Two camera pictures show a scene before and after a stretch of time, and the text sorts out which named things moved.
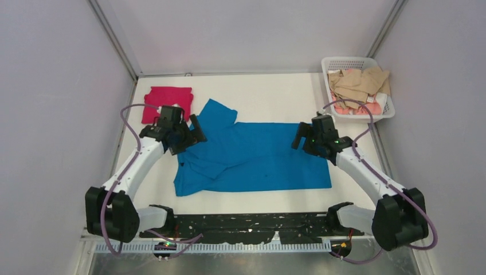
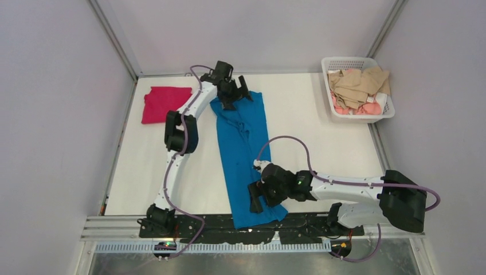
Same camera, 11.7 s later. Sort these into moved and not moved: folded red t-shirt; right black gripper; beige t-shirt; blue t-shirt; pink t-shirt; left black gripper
Moved: blue t-shirt; left black gripper; right black gripper
Not moved: folded red t-shirt; pink t-shirt; beige t-shirt
